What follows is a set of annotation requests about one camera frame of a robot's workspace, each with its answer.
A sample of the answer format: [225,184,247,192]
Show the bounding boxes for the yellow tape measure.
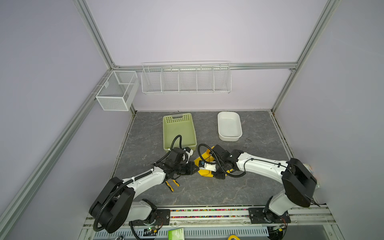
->
[228,235,240,240]

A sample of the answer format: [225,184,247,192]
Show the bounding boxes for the yellow black pliers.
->
[165,179,180,192]

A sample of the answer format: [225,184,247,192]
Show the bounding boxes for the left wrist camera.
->
[184,147,194,157]

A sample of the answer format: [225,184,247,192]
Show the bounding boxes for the long white wire shelf basket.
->
[142,61,232,94]

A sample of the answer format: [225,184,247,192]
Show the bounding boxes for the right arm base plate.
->
[248,207,291,224]

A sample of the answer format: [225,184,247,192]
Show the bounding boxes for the green perforated plastic basket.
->
[163,113,197,152]

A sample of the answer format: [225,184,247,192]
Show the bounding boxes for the white oval plastic tub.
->
[217,112,243,142]

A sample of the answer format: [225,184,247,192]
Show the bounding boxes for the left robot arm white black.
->
[89,145,199,233]

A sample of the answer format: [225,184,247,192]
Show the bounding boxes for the small white mesh basket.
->
[96,71,140,112]

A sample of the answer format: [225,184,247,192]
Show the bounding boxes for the yellow paper napkin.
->
[193,146,234,178]

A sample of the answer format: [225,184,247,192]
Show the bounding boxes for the green white small box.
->
[168,228,185,240]

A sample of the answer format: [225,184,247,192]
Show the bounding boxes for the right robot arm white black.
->
[197,144,318,223]

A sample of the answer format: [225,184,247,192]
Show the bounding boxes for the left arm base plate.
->
[132,209,171,226]

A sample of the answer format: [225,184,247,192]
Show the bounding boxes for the aluminium frame rail base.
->
[79,205,344,240]

